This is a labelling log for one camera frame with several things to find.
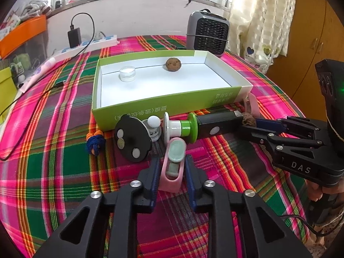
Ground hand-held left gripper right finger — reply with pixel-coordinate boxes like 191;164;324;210
184;156;313;258

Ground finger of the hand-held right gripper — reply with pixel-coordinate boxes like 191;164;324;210
254;115;328;141
236;126;323;164

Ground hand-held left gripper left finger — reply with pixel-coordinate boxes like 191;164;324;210
32;156;162;258

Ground brown walnut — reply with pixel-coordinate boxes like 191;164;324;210
165;57;182;72
242;112;257;127

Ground pink silicone strap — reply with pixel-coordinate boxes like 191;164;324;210
243;93;260;117

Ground pink holder with green pad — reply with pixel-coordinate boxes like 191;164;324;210
161;137;187;193

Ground black flashlight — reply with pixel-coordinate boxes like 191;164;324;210
196;110;244;140

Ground white ball-head figurine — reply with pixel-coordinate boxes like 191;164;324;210
146;115;162;141

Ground blue orange knotted rope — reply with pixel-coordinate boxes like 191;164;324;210
85;129;105;156

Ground green white cardboard box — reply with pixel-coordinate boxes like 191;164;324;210
91;50;253;132

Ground person's right hand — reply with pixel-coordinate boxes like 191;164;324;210
306;180;327;203

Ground black round disc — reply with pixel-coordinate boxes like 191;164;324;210
114;115;153;163

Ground green white plastic spool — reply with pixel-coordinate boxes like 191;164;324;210
164;112;199;143

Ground wooden cabinet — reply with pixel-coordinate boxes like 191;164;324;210
266;0;344;119

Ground pink green plaid tablecloth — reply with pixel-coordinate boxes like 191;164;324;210
0;34;309;258

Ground cream patterned curtain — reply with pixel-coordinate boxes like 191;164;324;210
228;0;297;74

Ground grey desk heater fan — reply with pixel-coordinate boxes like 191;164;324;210
186;9;231;58

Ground white blue power strip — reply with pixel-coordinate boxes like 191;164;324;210
51;34;119;60

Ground black charger plug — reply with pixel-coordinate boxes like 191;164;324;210
67;25;81;48

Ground yellow-green cardboard box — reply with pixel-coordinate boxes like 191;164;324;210
0;67;17;113

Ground green container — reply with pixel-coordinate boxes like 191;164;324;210
12;53;31;66

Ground clear bin with orange lid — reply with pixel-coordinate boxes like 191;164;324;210
0;15;50;68

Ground white plastic bag pile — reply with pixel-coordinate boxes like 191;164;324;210
20;0;53;17

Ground colourful printed packets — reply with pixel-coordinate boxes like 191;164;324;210
0;11;20;39

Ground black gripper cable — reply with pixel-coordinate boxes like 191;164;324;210
278;214;332;237

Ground black charger cable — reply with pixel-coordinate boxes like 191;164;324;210
0;12;96;162

